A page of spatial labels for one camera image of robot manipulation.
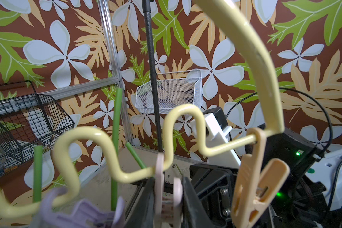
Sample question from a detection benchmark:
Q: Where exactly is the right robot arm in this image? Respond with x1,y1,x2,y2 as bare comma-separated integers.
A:
190,125,342,228

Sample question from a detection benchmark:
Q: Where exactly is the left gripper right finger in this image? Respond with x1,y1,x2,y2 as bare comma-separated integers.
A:
181,177,214,228

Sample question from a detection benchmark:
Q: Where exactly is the white mesh basket right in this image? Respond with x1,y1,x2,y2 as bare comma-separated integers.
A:
135,69,202,114

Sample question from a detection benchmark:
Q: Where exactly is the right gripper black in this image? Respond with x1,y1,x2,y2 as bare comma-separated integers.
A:
189,163,238,228

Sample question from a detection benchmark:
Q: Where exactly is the cream clip hanger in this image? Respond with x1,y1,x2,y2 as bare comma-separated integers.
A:
0,0,291,228

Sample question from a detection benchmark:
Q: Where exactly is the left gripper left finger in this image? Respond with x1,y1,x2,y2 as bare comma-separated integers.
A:
124,177,155,228

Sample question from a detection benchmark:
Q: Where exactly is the black wire wall basket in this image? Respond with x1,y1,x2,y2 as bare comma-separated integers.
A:
0,80,75,177

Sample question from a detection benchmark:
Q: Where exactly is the black metal clothes rack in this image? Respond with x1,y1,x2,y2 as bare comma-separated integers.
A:
142,0,163,153

